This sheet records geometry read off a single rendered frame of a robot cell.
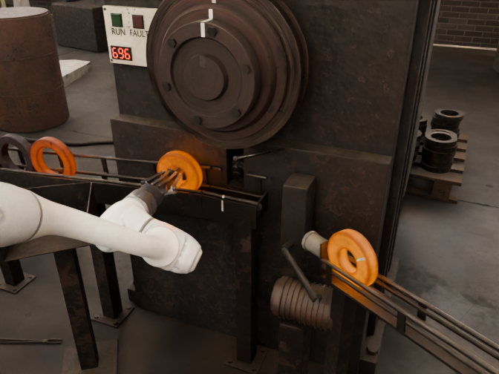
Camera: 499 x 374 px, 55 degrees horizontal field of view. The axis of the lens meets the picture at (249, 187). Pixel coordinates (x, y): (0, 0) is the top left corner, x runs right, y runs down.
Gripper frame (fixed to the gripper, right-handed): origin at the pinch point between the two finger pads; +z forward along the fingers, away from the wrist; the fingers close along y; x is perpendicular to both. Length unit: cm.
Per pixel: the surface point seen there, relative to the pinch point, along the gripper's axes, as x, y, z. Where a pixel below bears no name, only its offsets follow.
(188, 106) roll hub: 26.9, 11.6, -9.8
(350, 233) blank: 3, 60, -19
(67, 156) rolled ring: -3.0, -46.2, -0.4
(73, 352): -74, -39, -28
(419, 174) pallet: -69, 72, 153
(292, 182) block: 3.5, 39.1, -1.5
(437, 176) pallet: -70, 83, 154
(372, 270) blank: -3, 67, -24
